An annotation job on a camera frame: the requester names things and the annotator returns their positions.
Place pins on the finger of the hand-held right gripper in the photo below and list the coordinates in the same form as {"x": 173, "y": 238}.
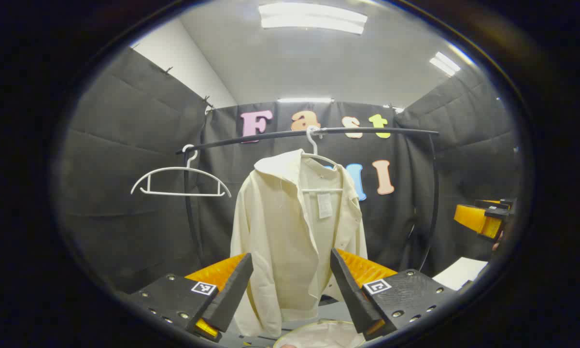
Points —
{"x": 473, "y": 217}
{"x": 497, "y": 203}

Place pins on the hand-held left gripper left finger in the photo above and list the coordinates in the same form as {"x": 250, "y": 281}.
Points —
{"x": 234, "y": 290}

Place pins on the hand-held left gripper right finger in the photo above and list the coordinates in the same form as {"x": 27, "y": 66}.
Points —
{"x": 348, "y": 290}

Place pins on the white laundry hamper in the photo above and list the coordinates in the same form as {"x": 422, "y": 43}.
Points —
{"x": 318, "y": 337}

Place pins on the cream shirt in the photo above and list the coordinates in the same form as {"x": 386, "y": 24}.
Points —
{"x": 280, "y": 232}

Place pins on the white plastic hanger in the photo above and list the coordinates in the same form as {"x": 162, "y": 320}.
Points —
{"x": 183, "y": 194}
{"x": 311, "y": 143}

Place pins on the black clothes rack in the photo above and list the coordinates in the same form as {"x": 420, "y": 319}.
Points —
{"x": 391, "y": 129}

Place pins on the white flat board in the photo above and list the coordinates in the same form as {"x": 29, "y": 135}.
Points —
{"x": 461, "y": 273}

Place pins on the black backdrop cloth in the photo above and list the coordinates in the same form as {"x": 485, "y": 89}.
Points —
{"x": 125, "y": 193}

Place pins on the small ceiling light panel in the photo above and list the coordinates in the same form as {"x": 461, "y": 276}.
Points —
{"x": 444, "y": 64}

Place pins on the thin strip light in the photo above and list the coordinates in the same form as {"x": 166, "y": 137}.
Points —
{"x": 304, "y": 100}

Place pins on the large ceiling light panel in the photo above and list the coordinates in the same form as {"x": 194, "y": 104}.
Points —
{"x": 314, "y": 18}

